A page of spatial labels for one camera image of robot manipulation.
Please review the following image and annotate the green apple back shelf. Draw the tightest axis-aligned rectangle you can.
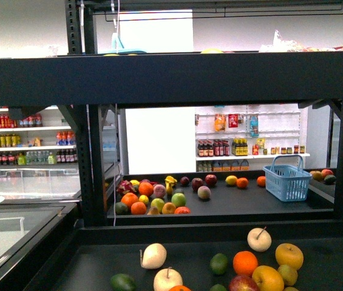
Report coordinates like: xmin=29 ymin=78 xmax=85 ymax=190
xmin=171 ymin=193 xmax=186 ymax=207

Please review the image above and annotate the peach fruit back shelf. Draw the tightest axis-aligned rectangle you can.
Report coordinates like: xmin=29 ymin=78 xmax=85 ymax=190
xmin=197 ymin=186 xmax=211 ymax=200

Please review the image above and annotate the yellow lemon back shelf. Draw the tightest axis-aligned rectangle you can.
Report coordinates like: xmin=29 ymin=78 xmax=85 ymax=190
xmin=225 ymin=175 xmax=237 ymax=186

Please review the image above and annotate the orange beside back lemon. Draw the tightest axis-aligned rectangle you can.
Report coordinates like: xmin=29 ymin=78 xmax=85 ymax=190
xmin=236 ymin=178 xmax=249 ymax=189

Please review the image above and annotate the black metal display shelf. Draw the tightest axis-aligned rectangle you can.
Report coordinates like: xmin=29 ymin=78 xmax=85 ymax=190
xmin=0 ymin=0 xmax=343 ymax=291

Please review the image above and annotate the dark red apple back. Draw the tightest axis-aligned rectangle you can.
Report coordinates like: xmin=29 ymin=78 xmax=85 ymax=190
xmin=205 ymin=174 xmax=217 ymax=187

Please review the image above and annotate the white sauce shelving unit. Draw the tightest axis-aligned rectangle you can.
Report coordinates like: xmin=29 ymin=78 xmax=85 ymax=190
xmin=195 ymin=104 xmax=309 ymax=172

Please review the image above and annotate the white pear left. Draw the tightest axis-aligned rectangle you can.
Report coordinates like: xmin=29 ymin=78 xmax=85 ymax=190
xmin=140 ymin=243 xmax=167 ymax=270

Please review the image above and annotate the small blue background basket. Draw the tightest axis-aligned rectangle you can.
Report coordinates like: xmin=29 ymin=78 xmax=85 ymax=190
xmin=263 ymin=155 xmax=312 ymax=202

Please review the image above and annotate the white drinks shelving unit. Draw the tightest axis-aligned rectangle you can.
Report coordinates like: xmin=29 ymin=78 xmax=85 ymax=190
xmin=0 ymin=106 xmax=78 ymax=166

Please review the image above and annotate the green lime upper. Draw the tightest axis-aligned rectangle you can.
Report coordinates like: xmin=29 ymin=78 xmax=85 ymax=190
xmin=209 ymin=253 xmax=228 ymax=276

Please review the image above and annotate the green lime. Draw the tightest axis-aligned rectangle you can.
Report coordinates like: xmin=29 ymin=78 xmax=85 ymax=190
xmin=209 ymin=253 xmax=228 ymax=276
xmin=209 ymin=284 xmax=227 ymax=291

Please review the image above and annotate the white pear with stem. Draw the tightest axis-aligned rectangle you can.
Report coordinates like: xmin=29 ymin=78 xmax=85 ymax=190
xmin=247 ymin=227 xmax=272 ymax=252

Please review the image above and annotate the white pear front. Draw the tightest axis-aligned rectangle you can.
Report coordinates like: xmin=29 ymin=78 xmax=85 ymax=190
xmin=153 ymin=267 xmax=183 ymax=291

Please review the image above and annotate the orange fruit front tray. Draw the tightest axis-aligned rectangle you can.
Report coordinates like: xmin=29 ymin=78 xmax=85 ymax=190
xmin=233 ymin=250 xmax=259 ymax=277

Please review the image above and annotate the glass freezer chest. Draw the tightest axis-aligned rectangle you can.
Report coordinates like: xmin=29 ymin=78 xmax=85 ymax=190
xmin=0 ymin=165 xmax=83 ymax=273

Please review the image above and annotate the green avocado front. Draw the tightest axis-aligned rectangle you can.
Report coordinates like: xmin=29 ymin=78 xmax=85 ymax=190
xmin=110 ymin=273 xmax=137 ymax=291

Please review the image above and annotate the green lime lower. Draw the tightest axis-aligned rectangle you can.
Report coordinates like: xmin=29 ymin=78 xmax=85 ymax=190
xmin=209 ymin=284 xmax=227 ymax=291

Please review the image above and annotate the red apple front tray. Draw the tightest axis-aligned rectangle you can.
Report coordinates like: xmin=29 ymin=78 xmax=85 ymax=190
xmin=228 ymin=275 xmax=260 ymax=291

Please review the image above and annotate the yellow apple upper right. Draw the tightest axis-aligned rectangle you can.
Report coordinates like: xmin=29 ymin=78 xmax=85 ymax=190
xmin=275 ymin=243 xmax=304 ymax=270

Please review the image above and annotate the yellow apple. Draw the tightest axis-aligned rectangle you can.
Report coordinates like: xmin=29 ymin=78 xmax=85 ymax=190
xmin=275 ymin=243 xmax=304 ymax=270
xmin=252 ymin=265 xmax=284 ymax=291

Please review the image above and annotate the yellow apple centre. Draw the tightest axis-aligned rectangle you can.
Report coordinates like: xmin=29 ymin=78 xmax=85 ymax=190
xmin=252 ymin=265 xmax=284 ymax=291

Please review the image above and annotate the yellow-green pear upper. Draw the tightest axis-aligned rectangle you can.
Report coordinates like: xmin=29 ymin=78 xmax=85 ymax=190
xmin=277 ymin=264 xmax=298 ymax=286

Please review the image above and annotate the yellow-green pear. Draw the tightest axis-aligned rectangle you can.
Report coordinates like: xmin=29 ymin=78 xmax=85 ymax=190
xmin=277 ymin=264 xmax=298 ymax=286
xmin=283 ymin=286 xmax=299 ymax=291

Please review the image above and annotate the yellow-green pear lower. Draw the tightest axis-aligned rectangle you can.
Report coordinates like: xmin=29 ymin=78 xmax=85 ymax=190
xmin=283 ymin=286 xmax=299 ymax=291

